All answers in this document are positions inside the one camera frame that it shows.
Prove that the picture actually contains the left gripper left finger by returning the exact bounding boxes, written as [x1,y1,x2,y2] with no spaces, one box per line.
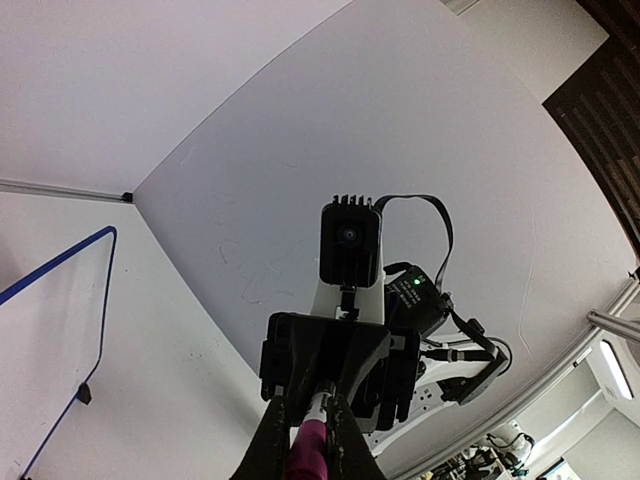
[230,395,299,480]

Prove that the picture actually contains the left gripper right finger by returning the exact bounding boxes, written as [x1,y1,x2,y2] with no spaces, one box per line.
[327,394,383,480]

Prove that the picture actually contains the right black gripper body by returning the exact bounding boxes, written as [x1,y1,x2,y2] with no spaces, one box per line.
[259,312,421,434]

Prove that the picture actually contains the magenta marker cap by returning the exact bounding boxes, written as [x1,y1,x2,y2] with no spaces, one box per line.
[284,420,328,480]

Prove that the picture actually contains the white marker pen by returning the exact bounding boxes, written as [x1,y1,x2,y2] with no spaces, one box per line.
[284,379,339,480]

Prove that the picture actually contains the blue framed small whiteboard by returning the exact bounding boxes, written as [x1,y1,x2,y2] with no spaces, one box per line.
[1,226,118,479]

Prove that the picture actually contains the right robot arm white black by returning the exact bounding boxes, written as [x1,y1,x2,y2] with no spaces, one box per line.
[259,262,510,449]

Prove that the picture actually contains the right camera black cable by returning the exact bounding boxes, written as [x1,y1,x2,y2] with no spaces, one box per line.
[374,193,514,371]

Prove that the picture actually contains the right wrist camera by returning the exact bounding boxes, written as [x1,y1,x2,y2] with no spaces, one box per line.
[311,194,385,325]

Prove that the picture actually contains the black wire whiteboard stand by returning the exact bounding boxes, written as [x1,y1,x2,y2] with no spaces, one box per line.
[76,382,92,406]

